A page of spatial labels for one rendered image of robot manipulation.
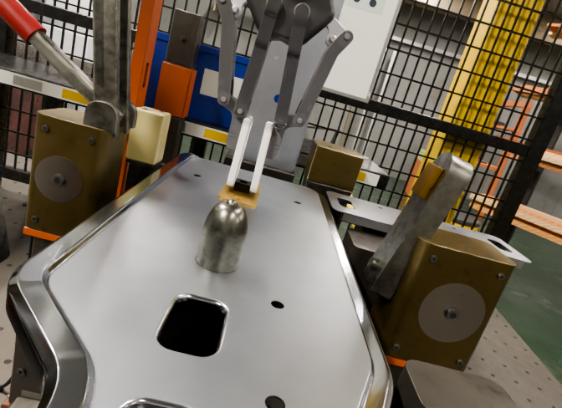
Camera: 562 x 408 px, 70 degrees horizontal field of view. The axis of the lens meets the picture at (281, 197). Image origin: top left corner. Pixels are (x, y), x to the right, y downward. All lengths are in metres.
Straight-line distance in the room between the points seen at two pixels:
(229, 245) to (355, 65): 0.73
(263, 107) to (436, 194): 0.38
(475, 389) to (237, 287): 0.17
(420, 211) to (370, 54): 0.64
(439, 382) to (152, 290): 0.19
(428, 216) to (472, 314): 0.10
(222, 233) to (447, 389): 0.17
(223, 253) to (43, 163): 0.22
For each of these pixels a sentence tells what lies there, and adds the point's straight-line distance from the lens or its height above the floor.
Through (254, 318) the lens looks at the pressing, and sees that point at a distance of 0.25.
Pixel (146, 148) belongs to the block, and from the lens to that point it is 0.49.
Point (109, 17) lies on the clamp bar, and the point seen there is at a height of 1.15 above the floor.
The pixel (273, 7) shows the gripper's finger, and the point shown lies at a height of 1.19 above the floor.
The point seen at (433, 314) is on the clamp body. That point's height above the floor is 0.98.
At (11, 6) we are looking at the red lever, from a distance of 0.46.
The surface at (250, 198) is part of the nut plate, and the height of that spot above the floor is 1.02.
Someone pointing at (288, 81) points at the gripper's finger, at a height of 1.14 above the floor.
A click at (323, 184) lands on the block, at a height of 1.00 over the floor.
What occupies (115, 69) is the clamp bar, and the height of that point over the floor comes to 1.11.
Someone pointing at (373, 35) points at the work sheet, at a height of 1.29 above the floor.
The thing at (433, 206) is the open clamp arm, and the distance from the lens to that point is 0.36.
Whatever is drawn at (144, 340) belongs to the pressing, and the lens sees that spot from 0.22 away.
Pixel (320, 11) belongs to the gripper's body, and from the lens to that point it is 0.40.
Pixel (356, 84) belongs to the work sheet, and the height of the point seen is 1.18.
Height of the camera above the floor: 1.14
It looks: 15 degrees down
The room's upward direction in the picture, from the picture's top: 16 degrees clockwise
